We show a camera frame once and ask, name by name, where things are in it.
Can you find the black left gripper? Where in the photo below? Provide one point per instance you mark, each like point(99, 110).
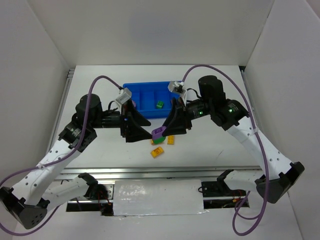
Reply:
point(124, 123)

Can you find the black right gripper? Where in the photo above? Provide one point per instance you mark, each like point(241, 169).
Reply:
point(186, 116)

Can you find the green lego brick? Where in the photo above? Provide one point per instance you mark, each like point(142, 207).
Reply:
point(160, 104)

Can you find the purple lego brick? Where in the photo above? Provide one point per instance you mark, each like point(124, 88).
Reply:
point(158, 132)

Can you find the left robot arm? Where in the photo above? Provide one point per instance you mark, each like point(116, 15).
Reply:
point(29, 200)

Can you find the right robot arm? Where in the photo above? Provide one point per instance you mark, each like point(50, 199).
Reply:
point(278, 173)

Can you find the yellow lego plate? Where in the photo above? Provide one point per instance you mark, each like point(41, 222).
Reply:
point(171, 140)

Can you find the blue divided plastic bin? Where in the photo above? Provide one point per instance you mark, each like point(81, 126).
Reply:
point(147, 94)

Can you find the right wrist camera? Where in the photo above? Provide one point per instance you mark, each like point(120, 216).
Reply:
point(177, 87)

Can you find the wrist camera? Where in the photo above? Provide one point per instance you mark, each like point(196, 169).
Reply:
point(124, 95)
point(177, 87)

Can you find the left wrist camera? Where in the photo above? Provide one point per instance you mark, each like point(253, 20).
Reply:
point(124, 95)

